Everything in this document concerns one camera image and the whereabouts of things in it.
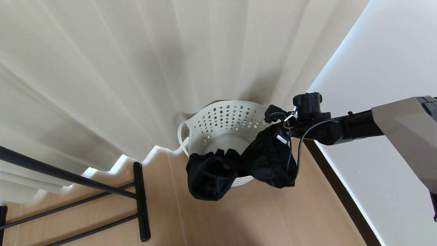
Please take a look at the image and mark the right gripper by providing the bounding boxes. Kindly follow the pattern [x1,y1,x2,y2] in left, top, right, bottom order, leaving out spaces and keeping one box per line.
[265,104,346,146]

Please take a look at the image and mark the black shorts with white cord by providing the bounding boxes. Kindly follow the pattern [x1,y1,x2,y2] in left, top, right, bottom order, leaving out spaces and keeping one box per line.
[237,124,297,189]

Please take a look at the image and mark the black garment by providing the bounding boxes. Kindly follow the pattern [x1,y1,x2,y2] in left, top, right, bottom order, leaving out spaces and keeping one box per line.
[186,149,241,201]

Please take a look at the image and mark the white laundry basket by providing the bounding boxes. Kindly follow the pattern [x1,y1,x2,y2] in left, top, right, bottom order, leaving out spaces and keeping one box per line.
[177,100,273,188]

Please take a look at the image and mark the black clothes rack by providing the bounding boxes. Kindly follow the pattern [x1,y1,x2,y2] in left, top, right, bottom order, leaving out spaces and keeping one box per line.
[0,145,151,246]

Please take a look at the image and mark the beige curtain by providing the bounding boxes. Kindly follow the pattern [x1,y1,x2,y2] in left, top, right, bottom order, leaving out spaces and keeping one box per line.
[0,0,371,205]

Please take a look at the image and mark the black cable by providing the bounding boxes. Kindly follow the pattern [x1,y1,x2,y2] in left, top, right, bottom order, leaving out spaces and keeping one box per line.
[273,112,345,183]

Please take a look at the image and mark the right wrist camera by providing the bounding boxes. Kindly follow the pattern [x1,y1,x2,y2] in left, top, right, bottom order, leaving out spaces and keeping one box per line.
[293,92,332,120]

